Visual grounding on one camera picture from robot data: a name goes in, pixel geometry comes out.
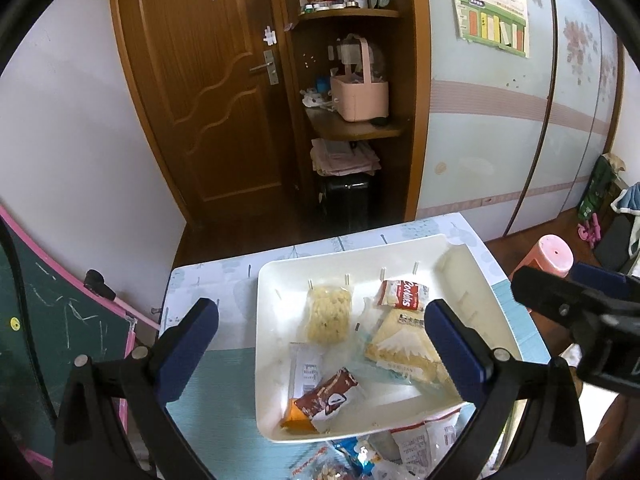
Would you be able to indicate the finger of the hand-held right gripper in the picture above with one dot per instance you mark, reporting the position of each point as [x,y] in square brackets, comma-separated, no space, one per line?
[600,280]
[550,291]

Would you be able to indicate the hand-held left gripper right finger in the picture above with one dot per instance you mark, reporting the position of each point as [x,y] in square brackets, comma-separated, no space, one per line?
[452,355]

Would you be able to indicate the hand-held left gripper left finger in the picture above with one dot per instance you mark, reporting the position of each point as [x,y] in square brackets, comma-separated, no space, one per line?
[187,355]

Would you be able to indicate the mountain-print bread packet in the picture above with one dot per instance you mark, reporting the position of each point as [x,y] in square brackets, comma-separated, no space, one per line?
[400,350]

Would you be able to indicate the red white cookie packet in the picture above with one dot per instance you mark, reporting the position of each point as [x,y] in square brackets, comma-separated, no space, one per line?
[402,297]

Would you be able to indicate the clear packet white label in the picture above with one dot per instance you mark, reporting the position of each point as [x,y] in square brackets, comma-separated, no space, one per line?
[425,440]

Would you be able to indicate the white plastic bin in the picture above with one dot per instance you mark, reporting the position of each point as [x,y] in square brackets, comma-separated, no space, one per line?
[280,310]

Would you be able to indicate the orange snack packet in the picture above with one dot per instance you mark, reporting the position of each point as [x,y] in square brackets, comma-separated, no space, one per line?
[297,420]

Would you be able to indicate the clear packet yellow puffs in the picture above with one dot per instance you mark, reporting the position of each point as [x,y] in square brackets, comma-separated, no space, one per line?
[327,315]

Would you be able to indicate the brown chocolate snack packet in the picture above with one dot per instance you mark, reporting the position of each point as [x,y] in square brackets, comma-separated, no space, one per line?
[325,395]

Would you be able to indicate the blue white snack packet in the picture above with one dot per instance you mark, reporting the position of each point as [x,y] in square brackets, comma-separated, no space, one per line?
[362,455]

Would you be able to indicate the clear nut packet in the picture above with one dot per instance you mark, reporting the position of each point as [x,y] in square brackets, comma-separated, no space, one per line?
[320,467]

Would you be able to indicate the pink plastic stool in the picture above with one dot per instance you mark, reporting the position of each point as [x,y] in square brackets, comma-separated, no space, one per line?
[547,255]

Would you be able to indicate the pink toy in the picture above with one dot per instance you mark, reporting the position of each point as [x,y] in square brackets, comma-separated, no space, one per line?
[587,230]

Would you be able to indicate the green bag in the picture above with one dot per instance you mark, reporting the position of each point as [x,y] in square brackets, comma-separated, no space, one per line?
[597,185]

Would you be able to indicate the floral wardrobe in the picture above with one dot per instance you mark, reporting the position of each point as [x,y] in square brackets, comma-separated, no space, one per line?
[490,135]

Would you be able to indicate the black suitcase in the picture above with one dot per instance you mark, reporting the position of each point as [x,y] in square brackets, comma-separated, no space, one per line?
[347,200]

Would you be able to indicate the folded pink cloth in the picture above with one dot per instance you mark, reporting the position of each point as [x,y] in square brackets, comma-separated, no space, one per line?
[342,155]

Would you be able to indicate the wooden shelf unit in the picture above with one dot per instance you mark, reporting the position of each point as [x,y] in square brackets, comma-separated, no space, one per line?
[405,85]

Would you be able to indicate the wooden door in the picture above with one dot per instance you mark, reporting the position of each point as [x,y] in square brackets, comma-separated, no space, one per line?
[200,85]

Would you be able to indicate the pink basket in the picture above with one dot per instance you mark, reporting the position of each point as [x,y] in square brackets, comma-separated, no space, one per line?
[360,95]

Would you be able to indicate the small blue cup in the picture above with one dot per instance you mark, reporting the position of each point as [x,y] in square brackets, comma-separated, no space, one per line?
[322,83]

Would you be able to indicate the white door latch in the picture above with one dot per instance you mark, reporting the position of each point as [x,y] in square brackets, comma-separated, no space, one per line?
[270,36]

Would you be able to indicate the green chalkboard pink frame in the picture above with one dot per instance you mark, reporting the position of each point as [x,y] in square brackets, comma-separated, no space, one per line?
[60,320]

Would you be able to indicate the wall poster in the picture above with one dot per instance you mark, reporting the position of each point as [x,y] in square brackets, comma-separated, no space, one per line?
[492,5]

